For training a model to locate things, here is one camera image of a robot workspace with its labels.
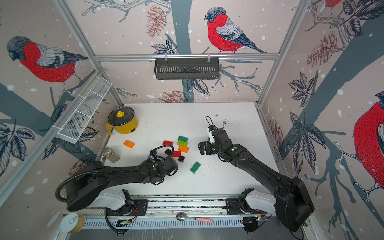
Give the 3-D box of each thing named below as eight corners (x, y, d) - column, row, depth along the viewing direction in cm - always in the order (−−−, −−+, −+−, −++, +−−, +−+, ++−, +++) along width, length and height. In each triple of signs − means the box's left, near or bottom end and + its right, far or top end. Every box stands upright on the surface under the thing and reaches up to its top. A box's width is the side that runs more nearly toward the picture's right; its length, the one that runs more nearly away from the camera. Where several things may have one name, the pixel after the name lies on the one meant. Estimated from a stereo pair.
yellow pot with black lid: (112, 135, 105) (103, 123, 94) (119, 118, 115) (112, 106, 104) (135, 135, 104) (129, 123, 94) (141, 118, 114) (135, 106, 104)
